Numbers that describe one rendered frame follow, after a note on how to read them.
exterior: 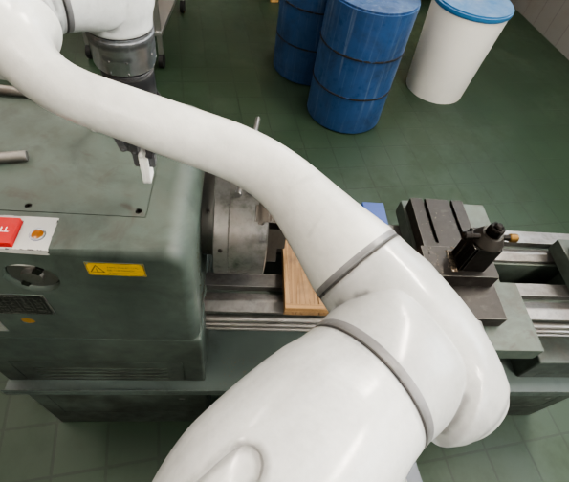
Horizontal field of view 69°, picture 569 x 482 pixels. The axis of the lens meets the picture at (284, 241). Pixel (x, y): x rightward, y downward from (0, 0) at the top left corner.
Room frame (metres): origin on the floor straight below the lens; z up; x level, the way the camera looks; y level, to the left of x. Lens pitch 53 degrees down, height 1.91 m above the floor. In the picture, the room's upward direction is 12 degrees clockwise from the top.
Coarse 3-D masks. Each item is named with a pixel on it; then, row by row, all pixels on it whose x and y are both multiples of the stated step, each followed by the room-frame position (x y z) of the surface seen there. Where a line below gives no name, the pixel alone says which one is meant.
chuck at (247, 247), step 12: (240, 204) 0.61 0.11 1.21; (252, 204) 0.61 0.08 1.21; (240, 216) 0.59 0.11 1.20; (252, 216) 0.59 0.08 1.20; (240, 228) 0.57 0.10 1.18; (252, 228) 0.58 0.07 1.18; (264, 228) 0.58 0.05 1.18; (240, 240) 0.55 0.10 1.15; (252, 240) 0.56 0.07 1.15; (264, 240) 0.57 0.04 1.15; (228, 252) 0.54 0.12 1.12; (240, 252) 0.54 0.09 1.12; (252, 252) 0.55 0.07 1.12; (264, 252) 0.55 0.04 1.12; (228, 264) 0.53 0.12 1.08; (240, 264) 0.54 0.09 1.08; (252, 264) 0.54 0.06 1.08; (264, 264) 0.55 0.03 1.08
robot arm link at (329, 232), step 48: (0, 0) 0.37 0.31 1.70; (48, 0) 0.43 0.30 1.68; (0, 48) 0.34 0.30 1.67; (48, 48) 0.36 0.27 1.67; (48, 96) 0.32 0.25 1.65; (96, 96) 0.32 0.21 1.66; (144, 96) 0.34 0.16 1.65; (144, 144) 0.31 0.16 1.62; (192, 144) 0.31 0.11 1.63; (240, 144) 0.32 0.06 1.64; (288, 192) 0.28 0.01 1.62; (336, 192) 0.29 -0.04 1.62; (288, 240) 0.25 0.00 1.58; (336, 240) 0.24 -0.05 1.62; (384, 240) 0.24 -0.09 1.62
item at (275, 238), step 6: (270, 228) 0.68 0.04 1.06; (276, 228) 0.69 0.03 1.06; (270, 234) 0.67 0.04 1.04; (276, 234) 0.68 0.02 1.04; (282, 234) 0.68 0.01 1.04; (270, 240) 0.67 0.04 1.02; (276, 240) 0.67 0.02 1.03; (282, 240) 0.67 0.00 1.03; (270, 246) 0.66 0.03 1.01; (276, 246) 0.66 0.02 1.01; (282, 246) 0.67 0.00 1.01; (270, 252) 0.65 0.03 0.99; (270, 258) 0.65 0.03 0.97
